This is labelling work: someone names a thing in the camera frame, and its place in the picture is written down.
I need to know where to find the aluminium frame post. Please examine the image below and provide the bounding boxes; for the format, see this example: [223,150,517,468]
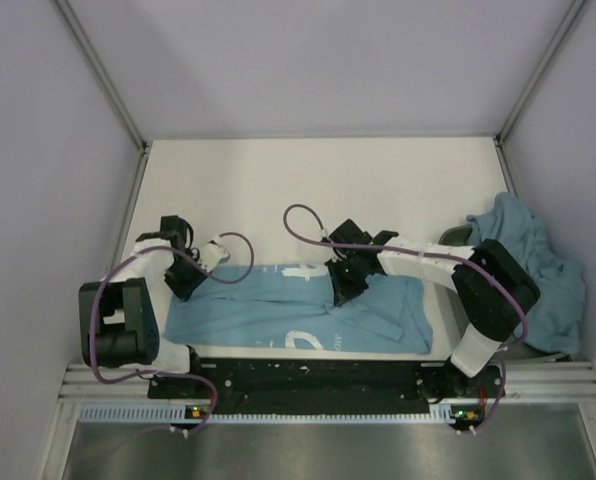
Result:
[51,0,148,153]
[496,0,591,148]

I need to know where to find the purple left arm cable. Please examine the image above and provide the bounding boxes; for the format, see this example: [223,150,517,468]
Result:
[87,230,256,431]

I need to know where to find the light blue printed t-shirt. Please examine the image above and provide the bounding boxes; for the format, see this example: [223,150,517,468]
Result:
[164,264,433,354]

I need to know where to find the light blue plain t-shirt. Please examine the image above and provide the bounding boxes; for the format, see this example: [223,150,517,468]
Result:
[466,192,586,354]

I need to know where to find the aluminium frame post right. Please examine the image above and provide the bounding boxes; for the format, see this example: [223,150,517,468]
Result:
[496,0,591,148]

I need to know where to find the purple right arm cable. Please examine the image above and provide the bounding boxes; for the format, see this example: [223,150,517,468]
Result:
[282,203,532,435]

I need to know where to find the light blue cable duct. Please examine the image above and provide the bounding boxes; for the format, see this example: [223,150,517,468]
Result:
[78,403,476,426]

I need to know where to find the grey plastic tray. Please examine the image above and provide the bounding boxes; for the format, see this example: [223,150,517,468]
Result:
[436,224,581,363]

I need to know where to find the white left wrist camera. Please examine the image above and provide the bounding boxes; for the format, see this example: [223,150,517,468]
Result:
[197,235,230,272]

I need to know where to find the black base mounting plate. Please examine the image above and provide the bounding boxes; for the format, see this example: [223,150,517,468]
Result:
[147,355,507,414]

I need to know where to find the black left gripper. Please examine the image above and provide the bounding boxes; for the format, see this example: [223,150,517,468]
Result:
[164,251,211,300]

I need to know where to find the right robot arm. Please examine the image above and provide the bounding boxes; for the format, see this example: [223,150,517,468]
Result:
[323,219,540,400]

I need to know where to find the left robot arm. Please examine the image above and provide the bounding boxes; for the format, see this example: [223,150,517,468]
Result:
[78,215,229,397]

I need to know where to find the aluminium frame post left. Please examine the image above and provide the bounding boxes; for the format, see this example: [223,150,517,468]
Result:
[51,0,148,153]

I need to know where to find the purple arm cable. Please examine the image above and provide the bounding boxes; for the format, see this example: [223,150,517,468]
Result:
[87,230,256,431]
[282,203,532,435]

